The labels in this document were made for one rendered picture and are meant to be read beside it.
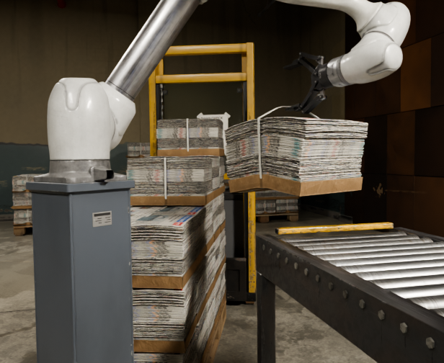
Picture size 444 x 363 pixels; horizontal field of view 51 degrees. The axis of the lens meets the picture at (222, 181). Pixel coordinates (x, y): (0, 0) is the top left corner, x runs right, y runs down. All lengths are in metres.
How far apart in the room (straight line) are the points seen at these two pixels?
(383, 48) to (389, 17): 0.15
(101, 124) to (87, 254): 0.33
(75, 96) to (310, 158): 0.68
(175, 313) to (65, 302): 0.54
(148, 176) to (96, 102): 1.01
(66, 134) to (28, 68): 7.68
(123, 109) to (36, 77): 7.45
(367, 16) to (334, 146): 0.39
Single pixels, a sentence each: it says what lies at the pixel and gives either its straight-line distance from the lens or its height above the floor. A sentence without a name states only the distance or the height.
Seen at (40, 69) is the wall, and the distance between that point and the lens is 8.87.
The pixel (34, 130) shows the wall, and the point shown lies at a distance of 8.76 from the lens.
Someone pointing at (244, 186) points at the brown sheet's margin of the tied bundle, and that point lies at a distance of 1.57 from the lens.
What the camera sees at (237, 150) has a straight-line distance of 1.60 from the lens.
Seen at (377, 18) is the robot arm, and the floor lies 1.45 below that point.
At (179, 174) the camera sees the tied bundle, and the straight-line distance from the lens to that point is 2.18.
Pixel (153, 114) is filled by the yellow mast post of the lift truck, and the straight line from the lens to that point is 3.38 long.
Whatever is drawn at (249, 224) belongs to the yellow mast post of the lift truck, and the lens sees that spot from 3.30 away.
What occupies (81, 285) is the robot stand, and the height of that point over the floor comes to 0.75.
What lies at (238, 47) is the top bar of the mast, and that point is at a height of 1.82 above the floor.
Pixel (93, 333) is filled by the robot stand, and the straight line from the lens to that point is 1.29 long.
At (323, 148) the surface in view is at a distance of 1.43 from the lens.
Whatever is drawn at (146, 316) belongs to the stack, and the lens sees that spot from 1.72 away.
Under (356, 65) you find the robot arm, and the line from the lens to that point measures 1.38.
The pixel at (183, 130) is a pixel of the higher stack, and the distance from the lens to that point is 2.79.
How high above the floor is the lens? 1.06
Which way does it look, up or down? 3 degrees down
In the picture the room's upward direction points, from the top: 1 degrees counter-clockwise
